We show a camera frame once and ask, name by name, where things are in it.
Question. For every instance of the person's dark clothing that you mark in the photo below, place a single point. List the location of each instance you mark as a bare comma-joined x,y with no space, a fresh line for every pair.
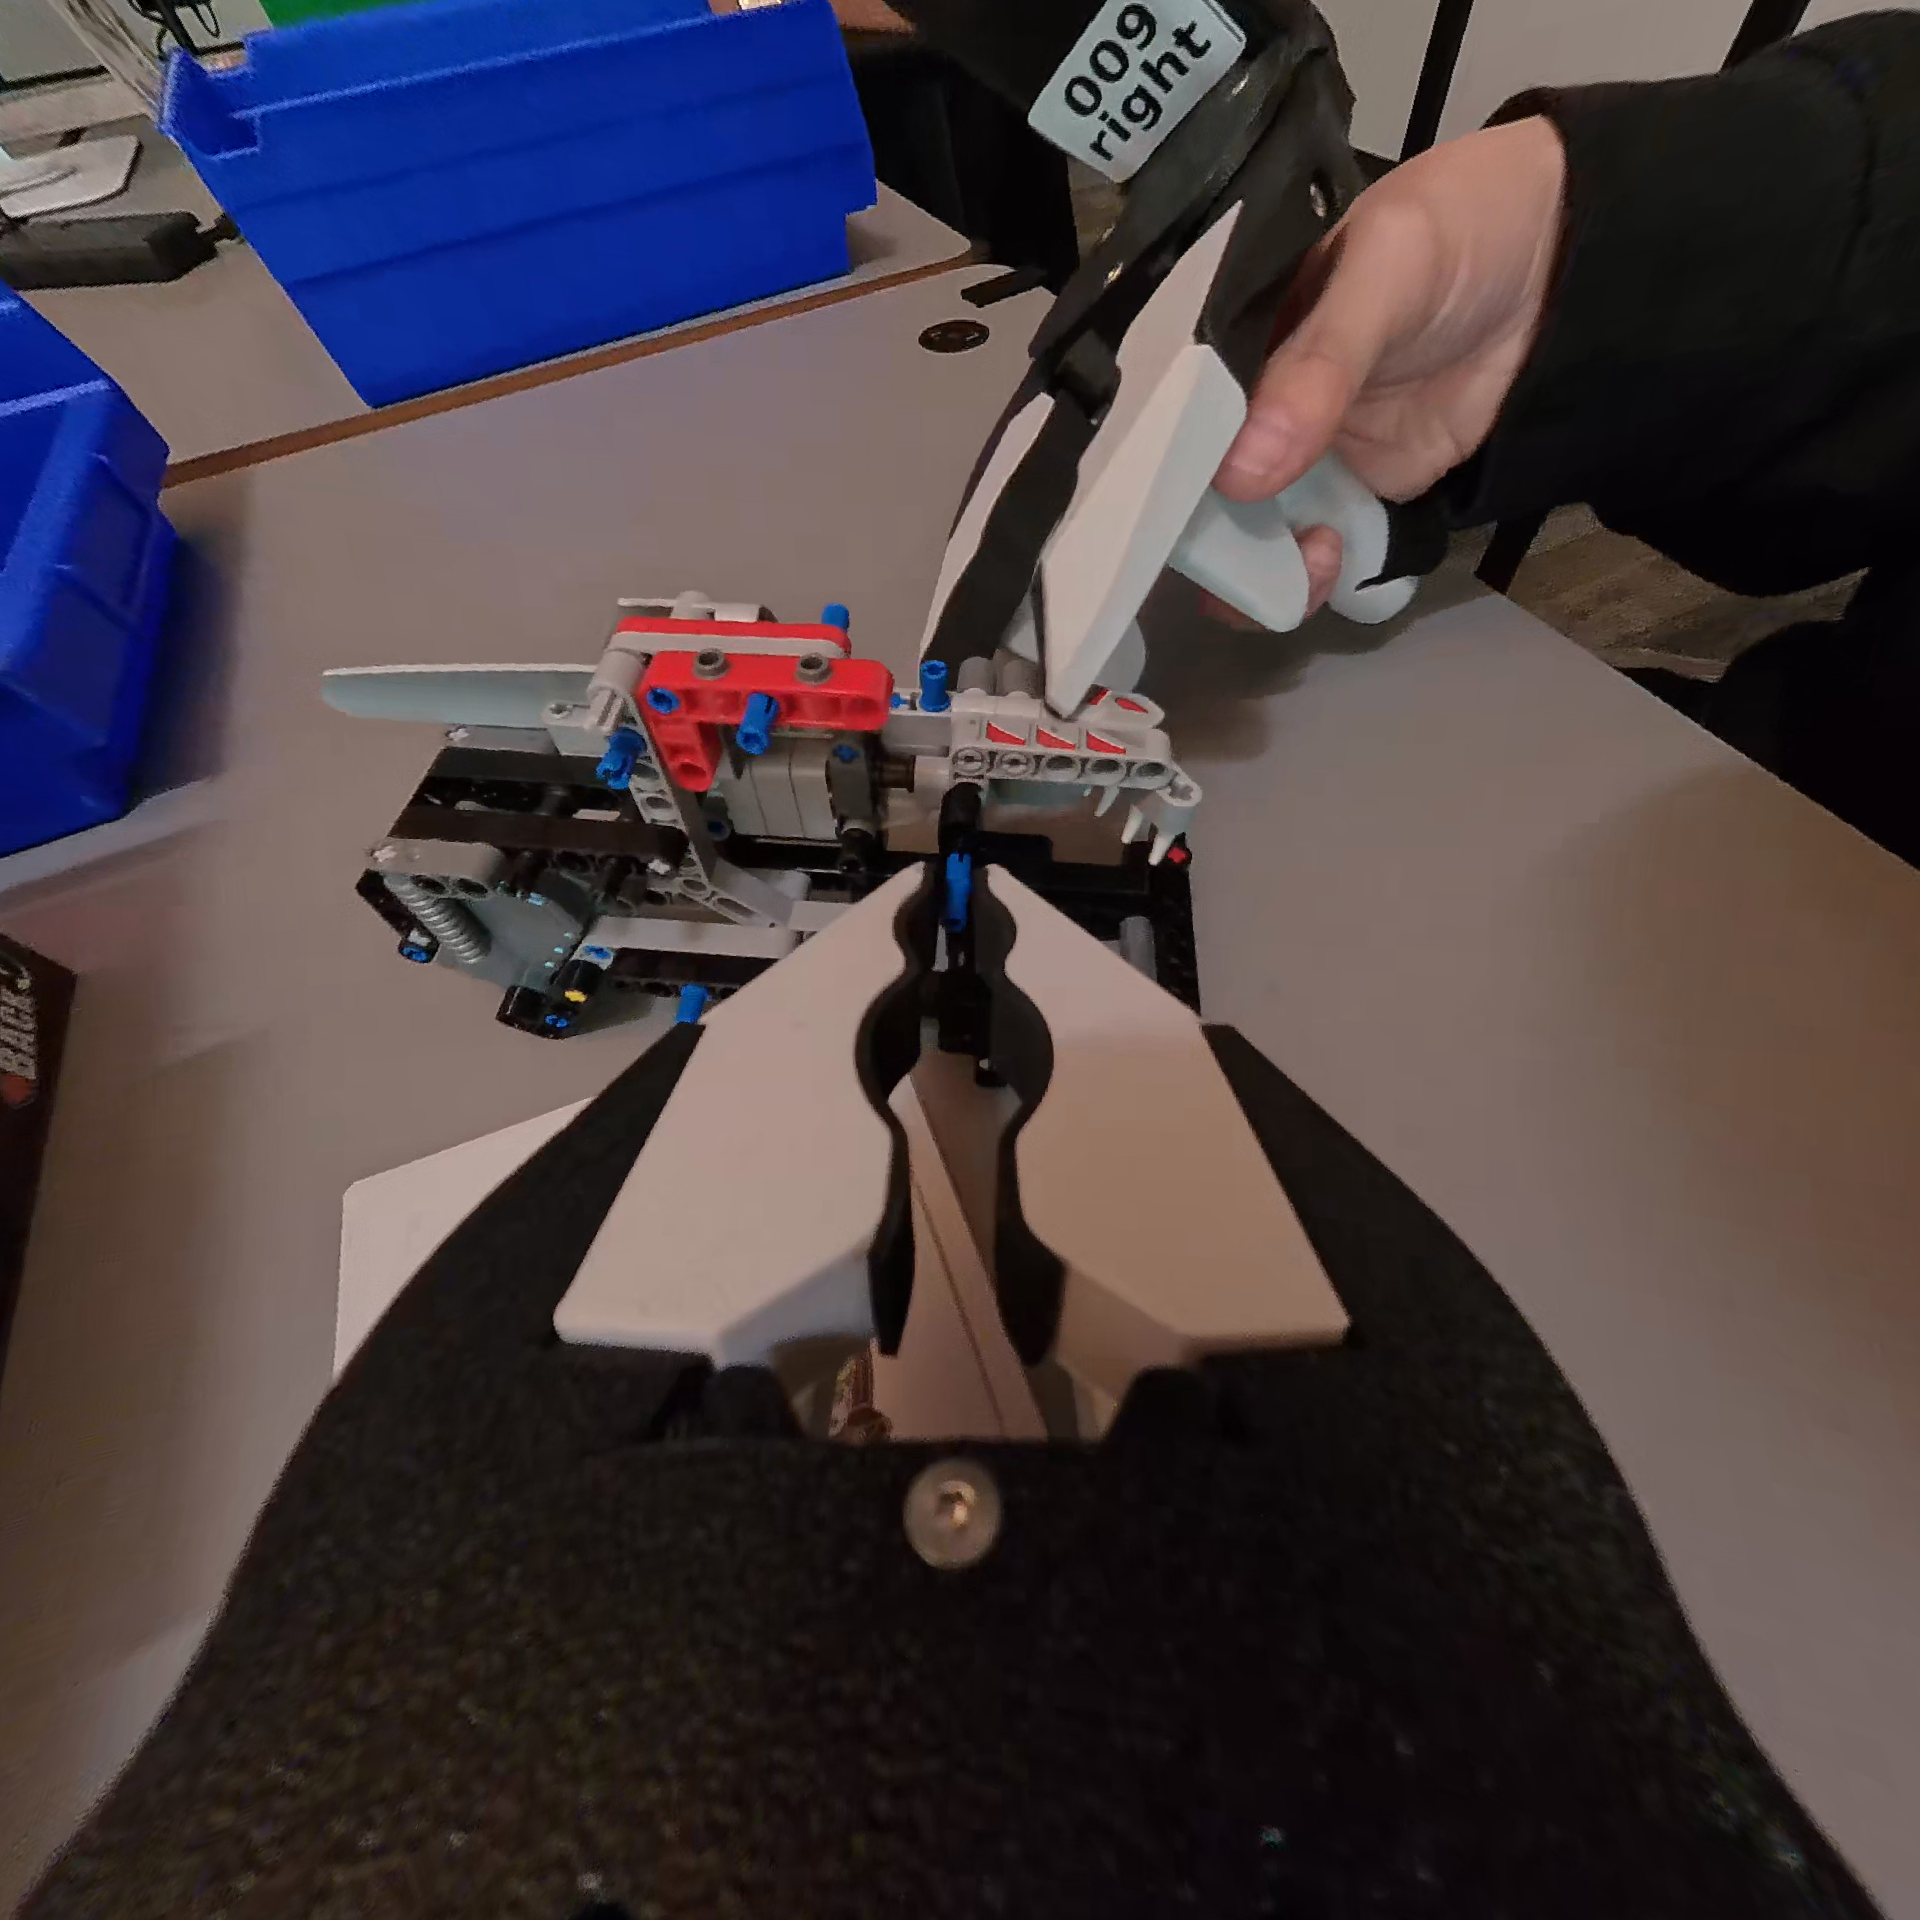
1828,751

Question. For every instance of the white instruction booklet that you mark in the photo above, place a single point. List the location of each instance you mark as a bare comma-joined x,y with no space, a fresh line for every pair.
435,1230

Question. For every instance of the black connector with blue pin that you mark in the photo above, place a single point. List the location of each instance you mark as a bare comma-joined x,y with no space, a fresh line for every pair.
960,960

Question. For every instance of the blue storage bin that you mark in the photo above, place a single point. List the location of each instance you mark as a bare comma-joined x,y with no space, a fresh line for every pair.
75,599
524,195

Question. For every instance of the person's right hand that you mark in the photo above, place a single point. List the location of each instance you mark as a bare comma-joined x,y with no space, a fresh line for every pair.
1425,330

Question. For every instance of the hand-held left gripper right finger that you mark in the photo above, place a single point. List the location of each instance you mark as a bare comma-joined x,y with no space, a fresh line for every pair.
1185,1201

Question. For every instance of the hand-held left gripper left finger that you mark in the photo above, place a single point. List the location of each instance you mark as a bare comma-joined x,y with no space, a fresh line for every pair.
751,1184

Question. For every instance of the white paper sheet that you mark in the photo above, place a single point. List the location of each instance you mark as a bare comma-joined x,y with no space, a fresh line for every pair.
59,171

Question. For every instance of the person's right forearm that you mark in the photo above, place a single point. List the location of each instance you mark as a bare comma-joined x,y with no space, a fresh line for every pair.
1723,301

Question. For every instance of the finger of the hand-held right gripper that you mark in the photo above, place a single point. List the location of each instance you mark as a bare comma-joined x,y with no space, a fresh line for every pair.
968,555
1140,494

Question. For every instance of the black toy set box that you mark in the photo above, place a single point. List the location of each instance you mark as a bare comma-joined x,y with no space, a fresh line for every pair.
31,1080

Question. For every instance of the round black desk grommet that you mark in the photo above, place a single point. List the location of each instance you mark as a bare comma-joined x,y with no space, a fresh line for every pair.
960,333

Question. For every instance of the toy brick vehicle model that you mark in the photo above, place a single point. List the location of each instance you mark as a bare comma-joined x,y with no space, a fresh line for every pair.
751,698

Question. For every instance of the black flat device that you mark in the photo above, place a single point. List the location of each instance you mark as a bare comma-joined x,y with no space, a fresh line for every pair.
106,247

